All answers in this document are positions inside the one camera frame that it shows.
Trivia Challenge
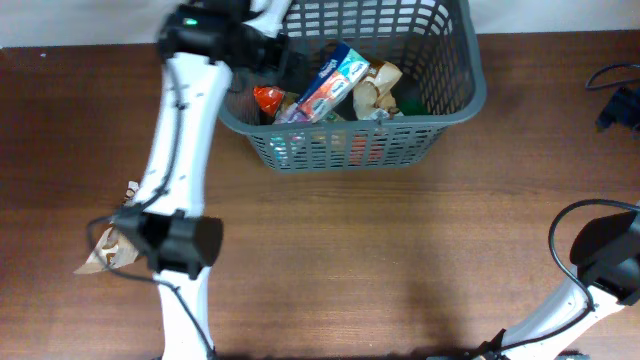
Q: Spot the grey plastic lattice basket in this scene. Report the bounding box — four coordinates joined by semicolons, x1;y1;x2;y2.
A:
219;0;487;173

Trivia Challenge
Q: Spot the green lidded small jar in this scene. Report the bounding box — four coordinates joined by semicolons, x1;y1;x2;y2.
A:
398;99;431;116

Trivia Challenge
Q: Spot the white brown snack bag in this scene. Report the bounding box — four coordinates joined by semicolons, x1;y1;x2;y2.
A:
353;58;402;121

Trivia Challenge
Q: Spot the colourful Kleenex tissue multipack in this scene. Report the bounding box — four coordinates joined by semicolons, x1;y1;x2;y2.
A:
274;43;370;124

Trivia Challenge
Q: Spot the orange spaghetti pasta packet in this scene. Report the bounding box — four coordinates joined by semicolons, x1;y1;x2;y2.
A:
252;85;346;125

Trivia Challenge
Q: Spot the beige brown snack pouch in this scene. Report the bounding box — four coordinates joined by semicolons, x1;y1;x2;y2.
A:
74;224;139;275

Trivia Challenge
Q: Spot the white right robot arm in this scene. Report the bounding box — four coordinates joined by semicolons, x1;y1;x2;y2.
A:
473;199;639;359

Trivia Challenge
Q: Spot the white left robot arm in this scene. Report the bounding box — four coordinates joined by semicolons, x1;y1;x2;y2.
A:
112;1;291;359

